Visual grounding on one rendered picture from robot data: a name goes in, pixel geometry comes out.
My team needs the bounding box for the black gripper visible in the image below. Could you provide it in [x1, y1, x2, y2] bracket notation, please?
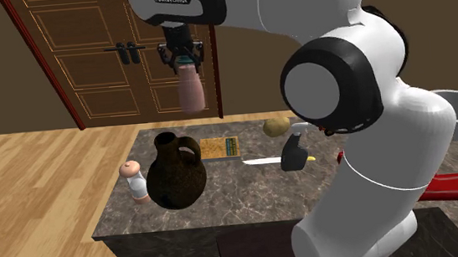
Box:
[155, 23, 206, 77]

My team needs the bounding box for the pink bottle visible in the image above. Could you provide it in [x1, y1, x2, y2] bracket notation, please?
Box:
[176, 54, 208, 116]

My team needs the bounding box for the brown double door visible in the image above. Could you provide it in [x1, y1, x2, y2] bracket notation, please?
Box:
[0, 0, 225, 136]

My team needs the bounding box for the yellow book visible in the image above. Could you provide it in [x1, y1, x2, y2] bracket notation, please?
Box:
[198, 135, 242, 163]

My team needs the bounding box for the potato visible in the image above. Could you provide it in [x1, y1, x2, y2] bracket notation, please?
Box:
[261, 116, 292, 139]

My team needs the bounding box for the dark brown jug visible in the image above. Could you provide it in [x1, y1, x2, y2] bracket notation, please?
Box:
[142, 128, 211, 213]

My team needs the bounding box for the white and pink grinder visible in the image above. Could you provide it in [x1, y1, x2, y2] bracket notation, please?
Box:
[117, 158, 152, 207]

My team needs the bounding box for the black spray bottle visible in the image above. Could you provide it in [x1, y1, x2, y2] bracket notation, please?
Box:
[276, 120, 320, 174]

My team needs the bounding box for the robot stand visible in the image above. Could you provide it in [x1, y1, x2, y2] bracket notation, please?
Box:
[214, 204, 458, 257]

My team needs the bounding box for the white knife with yellow handle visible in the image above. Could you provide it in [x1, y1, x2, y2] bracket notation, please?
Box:
[240, 152, 317, 168]

